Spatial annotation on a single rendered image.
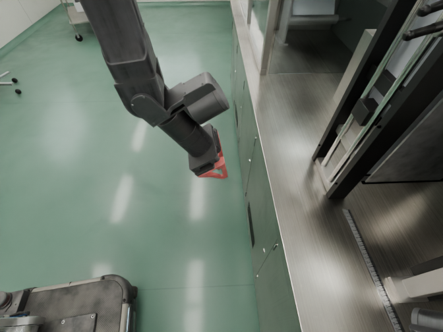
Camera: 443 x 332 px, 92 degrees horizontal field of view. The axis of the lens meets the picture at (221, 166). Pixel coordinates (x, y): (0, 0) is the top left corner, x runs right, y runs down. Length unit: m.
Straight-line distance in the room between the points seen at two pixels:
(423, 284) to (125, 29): 0.68
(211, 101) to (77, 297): 1.23
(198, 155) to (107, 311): 1.03
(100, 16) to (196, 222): 1.42
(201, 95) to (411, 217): 0.66
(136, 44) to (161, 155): 1.72
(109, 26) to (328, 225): 0.62
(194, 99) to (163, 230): 1.33
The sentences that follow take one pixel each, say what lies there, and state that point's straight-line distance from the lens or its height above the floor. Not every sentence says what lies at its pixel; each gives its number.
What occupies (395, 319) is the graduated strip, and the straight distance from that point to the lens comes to 0.66.
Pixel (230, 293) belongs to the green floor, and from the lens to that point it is 1.47.
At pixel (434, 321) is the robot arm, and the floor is 1.12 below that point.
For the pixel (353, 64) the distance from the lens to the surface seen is 1.00.
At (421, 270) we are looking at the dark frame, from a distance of 0.70.
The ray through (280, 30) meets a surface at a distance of 1.10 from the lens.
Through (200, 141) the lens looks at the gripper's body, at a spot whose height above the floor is 1.16.
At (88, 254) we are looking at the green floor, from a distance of 1.74.
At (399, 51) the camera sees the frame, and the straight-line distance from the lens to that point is 0.57.
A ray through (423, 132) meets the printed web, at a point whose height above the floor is 1.11.
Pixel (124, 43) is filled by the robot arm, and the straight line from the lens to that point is 0.32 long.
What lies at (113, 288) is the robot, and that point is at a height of 0.24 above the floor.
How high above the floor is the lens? 1.45
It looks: 52 degrees down
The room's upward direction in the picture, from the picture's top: straight up
